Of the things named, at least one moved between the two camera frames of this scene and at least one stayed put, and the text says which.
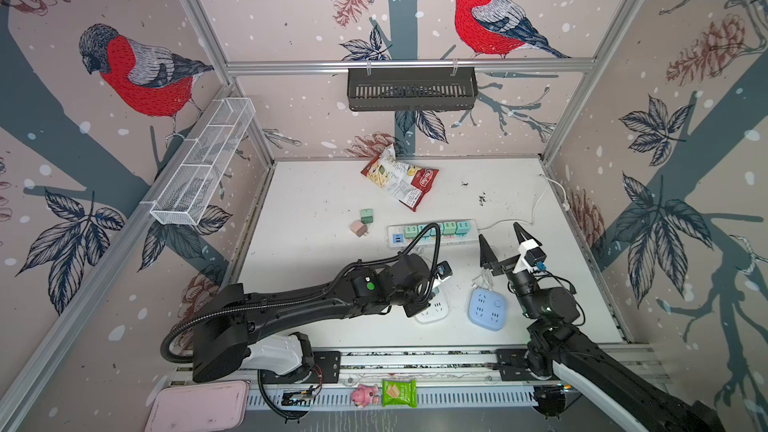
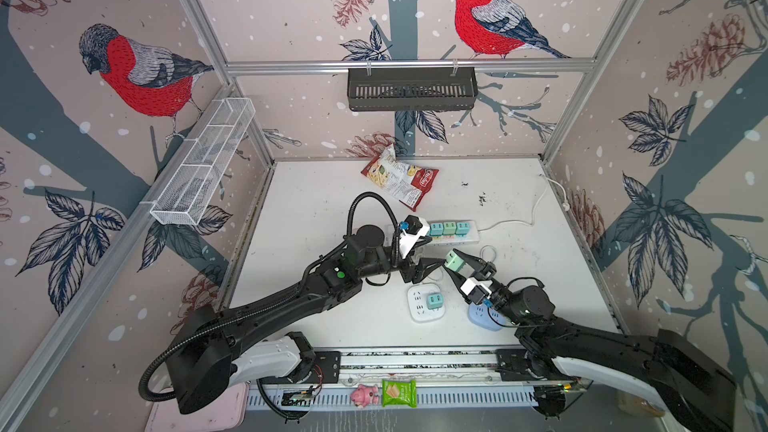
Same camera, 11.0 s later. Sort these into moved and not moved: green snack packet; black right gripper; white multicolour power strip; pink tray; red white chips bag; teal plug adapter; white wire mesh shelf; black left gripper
Moved: black right gripper; black left gripper
Not moved: red white chips bag; white wire mesh shelf; pink tray; green snack packet; white multicolour power strip; teal plug adapter
